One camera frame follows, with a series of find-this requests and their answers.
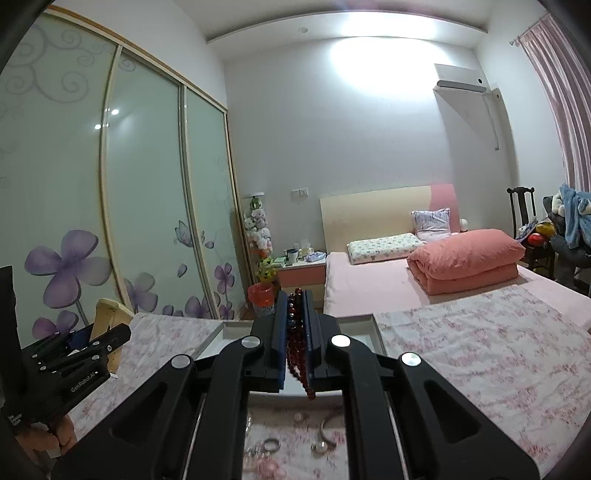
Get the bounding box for pink bead bracelet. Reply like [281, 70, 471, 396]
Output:
[244, 444, 290, 480]

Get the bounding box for silver cuff bangle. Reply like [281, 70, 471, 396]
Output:
[318, 407, 344, 451]

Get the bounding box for dark red bead bracelet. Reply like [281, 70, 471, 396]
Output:
[285, 286, 319, 413]

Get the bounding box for person's left hand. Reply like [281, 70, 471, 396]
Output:
[16, 415, 77, 454]

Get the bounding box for wooden chair back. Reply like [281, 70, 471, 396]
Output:
[90, 298, 134, 375]

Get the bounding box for grey cardboard tray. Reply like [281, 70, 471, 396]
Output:
[193, 313, 392, 416]

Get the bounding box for floral pink bedsheet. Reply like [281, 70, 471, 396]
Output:
[70, 286, 590, 479]

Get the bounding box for pearl earring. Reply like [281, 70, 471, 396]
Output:
[311, 440, 337, 456]

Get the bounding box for red waste bin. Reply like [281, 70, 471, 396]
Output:
[247, 282, 276, 318]

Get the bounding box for sliding wardrobe with flowers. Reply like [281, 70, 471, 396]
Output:
[1, 7, 246, 345]

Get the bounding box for pink bed mattress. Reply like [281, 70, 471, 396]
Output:
[324, 252, 591, 330]

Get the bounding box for folded salmon duvet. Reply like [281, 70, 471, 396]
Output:
[407, 229, 525, 296]

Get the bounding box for pink bedside table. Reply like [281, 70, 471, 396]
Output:
[277, 252, 327, 291]

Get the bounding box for floral white pillow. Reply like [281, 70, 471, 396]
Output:
[348, 233, 424, 265]

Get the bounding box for plush toy column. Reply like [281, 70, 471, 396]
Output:
[242, 192, 273, 280]

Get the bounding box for black wooden chair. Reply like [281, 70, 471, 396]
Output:
[507, 186, 555, 278]

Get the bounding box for lilac patterned pillow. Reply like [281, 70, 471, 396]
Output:
[412, 208, 452, 243]

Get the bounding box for cream and pink headboard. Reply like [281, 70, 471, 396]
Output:
[320, 184, 460, 253]

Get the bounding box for blue plush blanket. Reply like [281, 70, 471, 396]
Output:
[559, 184, 591, 249]

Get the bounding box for white air conditioner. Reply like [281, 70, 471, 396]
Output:
[435, 64, 489, 94]

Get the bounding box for pink curtain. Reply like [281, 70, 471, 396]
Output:
[514, 13, 590, 191]

